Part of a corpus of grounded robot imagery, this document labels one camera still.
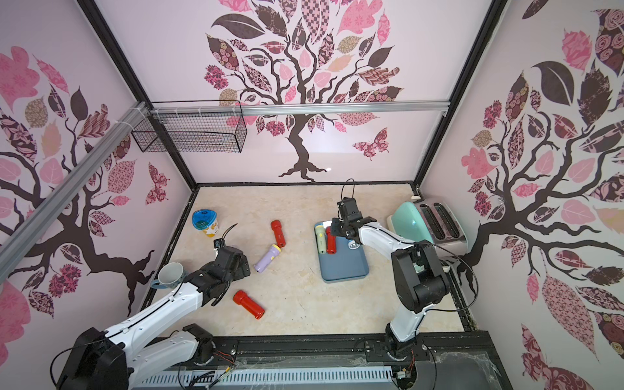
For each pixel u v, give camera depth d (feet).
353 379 2.29
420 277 1.54
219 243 2.44
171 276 2.72
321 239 3.19
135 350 1.41
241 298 2.67
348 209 2.42
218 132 2.61
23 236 1.68
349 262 3.01
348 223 2.37
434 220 2.78
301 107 3.03
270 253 3.06
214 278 2.04
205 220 3.11
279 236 3.20
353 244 3.12
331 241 3.19
